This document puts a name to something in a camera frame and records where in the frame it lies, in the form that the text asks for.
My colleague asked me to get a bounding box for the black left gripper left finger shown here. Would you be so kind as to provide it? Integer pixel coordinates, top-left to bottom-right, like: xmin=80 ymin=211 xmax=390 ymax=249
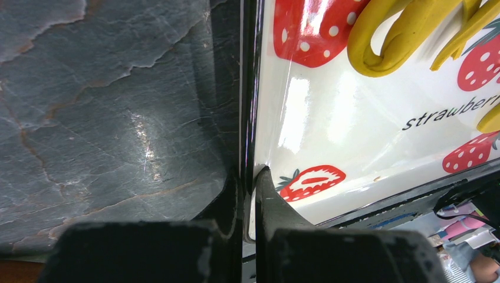
xmin=38 ymin=172 xmax=243 ymax=282

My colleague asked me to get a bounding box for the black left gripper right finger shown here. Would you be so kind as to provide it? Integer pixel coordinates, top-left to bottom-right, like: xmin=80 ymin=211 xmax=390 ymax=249
xmin=255 ymin=167 xmax=446 ymax=282

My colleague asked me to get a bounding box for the white strawberry tray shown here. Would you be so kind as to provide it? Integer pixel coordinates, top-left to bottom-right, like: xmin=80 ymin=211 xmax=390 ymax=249
xmin=240 ymin=1 xmax=499 ymax=242

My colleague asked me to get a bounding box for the yellow dough scrap strip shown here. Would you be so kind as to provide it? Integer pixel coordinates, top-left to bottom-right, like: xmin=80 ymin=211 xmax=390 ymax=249
xmin=347 ymin=0 xmax=499 ymax=77

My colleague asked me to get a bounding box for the yellow dough ball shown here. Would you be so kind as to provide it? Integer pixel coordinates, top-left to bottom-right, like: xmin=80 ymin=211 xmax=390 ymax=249
xmin=476 ymin=104 xmax=500 ymax=133

